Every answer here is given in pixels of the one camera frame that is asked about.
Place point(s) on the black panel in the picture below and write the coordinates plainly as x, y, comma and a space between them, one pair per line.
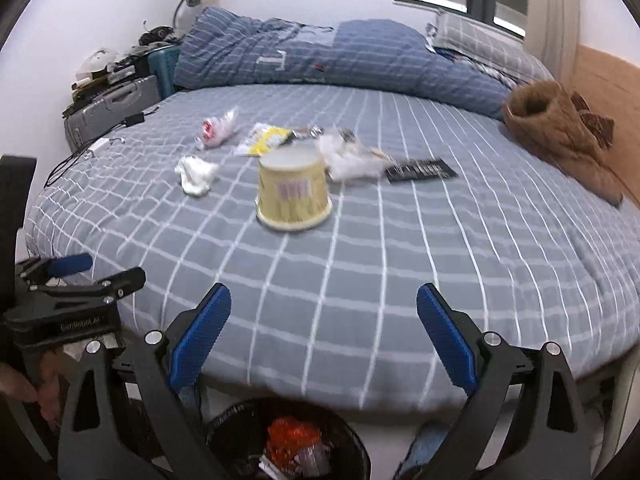
15, 200

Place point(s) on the white tissue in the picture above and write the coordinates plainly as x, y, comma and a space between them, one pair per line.
197, 175

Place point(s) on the wooden headboard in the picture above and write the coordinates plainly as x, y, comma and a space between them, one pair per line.
610, 85

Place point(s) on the yellow snack packet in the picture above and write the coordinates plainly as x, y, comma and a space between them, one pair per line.
267, 140

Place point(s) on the blue cloth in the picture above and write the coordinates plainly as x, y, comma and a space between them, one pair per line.
425, 447

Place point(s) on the blue striped quilt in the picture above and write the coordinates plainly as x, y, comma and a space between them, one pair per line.
350, 60

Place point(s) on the white charger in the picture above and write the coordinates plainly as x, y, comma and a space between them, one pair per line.
98, 146

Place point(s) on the orange wrapper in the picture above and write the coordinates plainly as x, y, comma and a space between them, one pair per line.
290, 440

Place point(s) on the black power adapter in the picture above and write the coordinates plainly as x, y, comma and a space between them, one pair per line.
134, 119

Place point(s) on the bed with grey checked sheet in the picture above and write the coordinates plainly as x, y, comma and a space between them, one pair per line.
400, 270

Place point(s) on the silver foil wrapper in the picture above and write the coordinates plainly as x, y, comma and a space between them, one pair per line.
309, 132

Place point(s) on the grey hard suitcase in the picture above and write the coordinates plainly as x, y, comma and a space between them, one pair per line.
115, 105

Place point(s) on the dark clutter pile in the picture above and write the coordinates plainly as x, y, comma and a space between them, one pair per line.
125, 67

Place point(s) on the grey checked pillow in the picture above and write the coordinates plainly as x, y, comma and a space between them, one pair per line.
490, 45

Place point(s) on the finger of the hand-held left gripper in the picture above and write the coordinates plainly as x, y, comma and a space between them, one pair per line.
70, 263
117, 282

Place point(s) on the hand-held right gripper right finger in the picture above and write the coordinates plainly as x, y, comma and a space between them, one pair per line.
447, 340

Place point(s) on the black trash bin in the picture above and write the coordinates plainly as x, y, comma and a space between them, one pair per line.
235, 435

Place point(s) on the dark patterned pillow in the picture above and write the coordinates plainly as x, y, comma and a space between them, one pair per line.
470, 64

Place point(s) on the black headphones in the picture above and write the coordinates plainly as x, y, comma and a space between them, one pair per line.
156, 36

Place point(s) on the yellow paper noodle cup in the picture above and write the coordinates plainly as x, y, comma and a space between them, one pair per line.
293, 195

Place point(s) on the white mask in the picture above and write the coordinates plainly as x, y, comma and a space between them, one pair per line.
100, 62

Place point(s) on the red and white plastic wrapper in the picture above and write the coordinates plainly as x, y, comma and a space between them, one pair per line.
212, 130

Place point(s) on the person's left hand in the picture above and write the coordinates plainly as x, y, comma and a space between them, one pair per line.
52, 390

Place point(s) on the black striped packet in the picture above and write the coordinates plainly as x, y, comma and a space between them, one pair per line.
422, 170

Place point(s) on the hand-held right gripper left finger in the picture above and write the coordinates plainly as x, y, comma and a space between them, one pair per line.
200, 340

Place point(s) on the clear plastic bag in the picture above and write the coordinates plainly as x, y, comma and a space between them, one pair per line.
350, 162

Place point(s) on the brown fuzzy garment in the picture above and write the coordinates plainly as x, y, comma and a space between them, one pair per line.
555, 130

